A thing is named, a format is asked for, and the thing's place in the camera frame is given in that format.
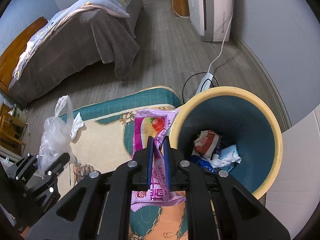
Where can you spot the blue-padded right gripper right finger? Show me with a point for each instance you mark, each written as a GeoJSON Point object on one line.
{"type": "Point", "coordinates": [217, 205]}

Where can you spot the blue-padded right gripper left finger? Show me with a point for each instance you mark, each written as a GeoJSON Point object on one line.
{"type": "Point", "coordinates": [98, 207]}

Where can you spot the blue face mask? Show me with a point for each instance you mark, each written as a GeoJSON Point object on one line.
{"type": "Point", "coordinates": [226, 159]}

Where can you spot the clear plastic bag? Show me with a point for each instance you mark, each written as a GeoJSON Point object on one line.
{"type": "Point", "coordinates": [56, 137]}

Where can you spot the green white medicine box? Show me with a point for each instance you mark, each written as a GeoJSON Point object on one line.
{"type": "Point", "coordinates": [205, 144]}

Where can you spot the white tissue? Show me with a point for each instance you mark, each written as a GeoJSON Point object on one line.
{"type": "Point", "coordinates": [77, 124]}

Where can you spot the purple snack wrapper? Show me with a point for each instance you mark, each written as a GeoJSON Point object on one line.
{"type": "Point", "coordinates": [154, 123]}

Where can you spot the teal cream patterned rug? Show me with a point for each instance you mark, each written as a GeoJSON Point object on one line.
{"type": "Point", "coordinates": [105, 141]}

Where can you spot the teal bin with yellow rim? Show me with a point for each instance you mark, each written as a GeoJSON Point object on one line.
{"type": "Point", "coordinates": [242, 119]}

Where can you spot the white power strip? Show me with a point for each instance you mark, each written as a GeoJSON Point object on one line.
{"type": "Point", "coordinates": [205, 83]}

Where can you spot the wooden headboard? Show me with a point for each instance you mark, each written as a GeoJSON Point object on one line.
{"type": "Point", "coordinates": [10, 57]}

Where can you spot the bed with grey blanket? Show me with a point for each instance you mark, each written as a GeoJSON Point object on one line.
{"type": "Point", "coordinates": [87, 38]}

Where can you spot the white air purifier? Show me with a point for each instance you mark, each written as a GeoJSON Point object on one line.
{"type": "Point", "coordinates": [211, 19]}

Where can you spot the light blue patterned quilt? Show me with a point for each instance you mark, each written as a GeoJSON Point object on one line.
{"type": "Point", "coordinates": [116, 8]}

